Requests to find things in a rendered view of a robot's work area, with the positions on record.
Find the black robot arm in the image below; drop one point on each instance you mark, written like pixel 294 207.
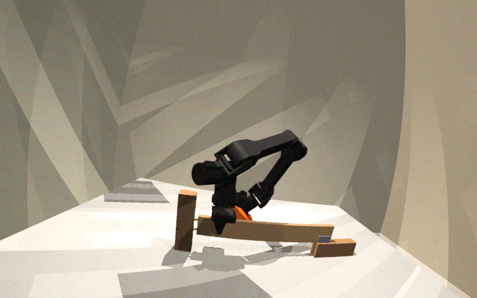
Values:
pixel 244 154

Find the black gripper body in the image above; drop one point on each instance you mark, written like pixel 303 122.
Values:
pixel 221 199

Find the long wooden rail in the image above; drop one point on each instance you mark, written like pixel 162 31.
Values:
pixel 265 231

